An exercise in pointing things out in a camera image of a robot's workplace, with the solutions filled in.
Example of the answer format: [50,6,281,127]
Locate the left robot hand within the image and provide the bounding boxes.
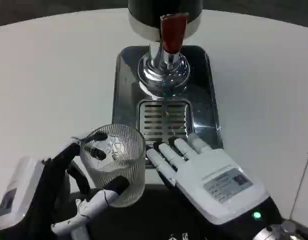
[0,134,131,240]

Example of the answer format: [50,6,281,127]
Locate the clear ribbed glass cup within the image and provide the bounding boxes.
[80,124,147,208]

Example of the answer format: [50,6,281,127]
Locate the black steel drink dispenser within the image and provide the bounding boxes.
[127,0,203,98]

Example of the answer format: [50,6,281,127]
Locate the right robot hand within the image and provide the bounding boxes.
[145,133,283,235]

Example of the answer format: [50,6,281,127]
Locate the black robot torso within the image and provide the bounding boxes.
[68,183,257,240]

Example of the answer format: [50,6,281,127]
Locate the steel drip tray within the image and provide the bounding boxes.
[111,44,224,170]

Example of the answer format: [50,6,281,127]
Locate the red tap handle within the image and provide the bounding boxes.
[160,13,189,55]

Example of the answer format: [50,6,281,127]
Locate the slotted steel drain grid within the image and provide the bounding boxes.
[138,99,192,146]

